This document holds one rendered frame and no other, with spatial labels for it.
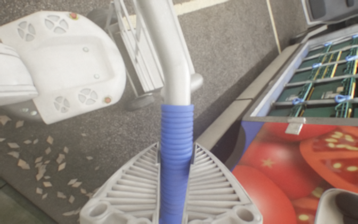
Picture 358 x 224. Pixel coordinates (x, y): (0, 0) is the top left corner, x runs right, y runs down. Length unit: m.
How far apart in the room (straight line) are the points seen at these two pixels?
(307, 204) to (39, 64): 1.40
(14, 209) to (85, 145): 0.48
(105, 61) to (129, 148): 0.76
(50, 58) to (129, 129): 0.73
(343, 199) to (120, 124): 1.34
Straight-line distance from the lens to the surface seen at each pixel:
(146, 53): 1.41
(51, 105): 1.04
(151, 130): 1.41
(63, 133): 1.31
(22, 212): 1.39
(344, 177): 0.90
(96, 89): 0.93
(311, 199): 0.83
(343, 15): 4.66
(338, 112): 1.57
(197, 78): 0.23
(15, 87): 0.94
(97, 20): 1.24
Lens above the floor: 1.29
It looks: 56 degrees down
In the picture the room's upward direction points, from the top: 89 degrees clockwise
